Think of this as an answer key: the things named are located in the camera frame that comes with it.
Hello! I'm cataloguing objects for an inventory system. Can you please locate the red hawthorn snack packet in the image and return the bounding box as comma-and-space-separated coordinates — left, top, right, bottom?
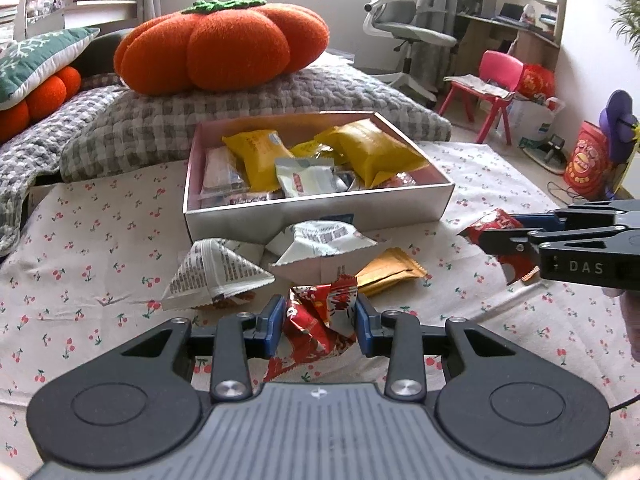
459, 208, 536, 285

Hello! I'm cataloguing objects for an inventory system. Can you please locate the golden brown snack bar packet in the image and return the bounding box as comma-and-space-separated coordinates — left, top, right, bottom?
357, 247, 427, 297

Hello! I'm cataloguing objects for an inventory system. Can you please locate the white nut snack packet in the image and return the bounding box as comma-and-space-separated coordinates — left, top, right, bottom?
160, 238, 276, 311

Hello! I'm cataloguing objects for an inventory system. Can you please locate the small red snack packet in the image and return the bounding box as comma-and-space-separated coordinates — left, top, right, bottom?
264, 275, 358, 382

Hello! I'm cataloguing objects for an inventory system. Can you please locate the white silver snack packet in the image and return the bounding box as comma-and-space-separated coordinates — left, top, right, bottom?
266, 220, 378, 264

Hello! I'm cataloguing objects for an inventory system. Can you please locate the pink rice cracker bar packet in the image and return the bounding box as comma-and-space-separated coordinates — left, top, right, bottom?
200, 146, 250, 198

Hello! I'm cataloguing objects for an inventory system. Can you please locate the large yellow snack packet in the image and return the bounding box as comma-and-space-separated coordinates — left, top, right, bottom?
314, 119, 428, 188

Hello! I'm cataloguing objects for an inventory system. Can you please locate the orange and silver snack packet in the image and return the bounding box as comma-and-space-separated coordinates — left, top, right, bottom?
276, 158, 356, 198

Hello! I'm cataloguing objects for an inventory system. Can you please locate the yellow cola candy packet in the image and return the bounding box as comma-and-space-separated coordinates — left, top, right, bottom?
222, 129, 294, 193

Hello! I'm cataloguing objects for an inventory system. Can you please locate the red snack canister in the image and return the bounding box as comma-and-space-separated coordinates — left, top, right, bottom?
563, 120, 610, 200

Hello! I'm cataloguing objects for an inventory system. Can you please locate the white plastic bag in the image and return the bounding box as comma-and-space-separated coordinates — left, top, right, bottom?
508, 96, 565, 148

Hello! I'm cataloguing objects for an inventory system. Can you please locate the purple flower toy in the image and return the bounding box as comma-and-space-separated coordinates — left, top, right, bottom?
599, 90, 639, 165

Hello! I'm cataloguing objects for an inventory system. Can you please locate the red gift bag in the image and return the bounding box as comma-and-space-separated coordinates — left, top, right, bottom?
516, 64, 555, 102

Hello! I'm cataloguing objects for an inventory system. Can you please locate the pink kids chair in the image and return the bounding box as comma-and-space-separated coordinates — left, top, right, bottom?
438, 50, 525, 145

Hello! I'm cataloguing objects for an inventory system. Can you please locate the pink cardboard box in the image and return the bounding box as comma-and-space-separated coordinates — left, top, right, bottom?
182, 112, 454, 244

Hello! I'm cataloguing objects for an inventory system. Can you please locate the small yellow snack packet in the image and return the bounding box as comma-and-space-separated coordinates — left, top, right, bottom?
288, 140, 347, 166

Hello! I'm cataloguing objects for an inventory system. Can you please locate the wooden desk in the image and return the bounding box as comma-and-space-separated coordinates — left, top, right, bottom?
449, 0, 567, 75

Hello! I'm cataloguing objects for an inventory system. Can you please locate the grey checkered quilt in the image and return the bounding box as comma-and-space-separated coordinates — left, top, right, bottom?
1, 53, 451, 255

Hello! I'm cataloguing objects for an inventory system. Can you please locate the grey curtain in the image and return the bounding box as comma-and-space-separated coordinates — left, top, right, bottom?
411, 0, 470, 88

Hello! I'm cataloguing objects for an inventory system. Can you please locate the grey office chair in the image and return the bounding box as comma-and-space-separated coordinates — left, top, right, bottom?
362, 0, 457, 105

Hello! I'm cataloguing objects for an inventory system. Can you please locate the orange pumpkin plush pillow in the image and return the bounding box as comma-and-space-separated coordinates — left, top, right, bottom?
114, 0, 330, 96

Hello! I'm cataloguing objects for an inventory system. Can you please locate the orange plush ball cushion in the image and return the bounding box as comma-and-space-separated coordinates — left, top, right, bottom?
0, 66, 81, 144

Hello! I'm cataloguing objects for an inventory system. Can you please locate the dark grey sofa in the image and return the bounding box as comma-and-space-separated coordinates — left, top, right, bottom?
70, 28, 132, 78

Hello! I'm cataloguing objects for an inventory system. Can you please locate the green snowflake cushion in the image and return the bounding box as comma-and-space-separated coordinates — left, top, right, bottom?
0, 27, 100, 110

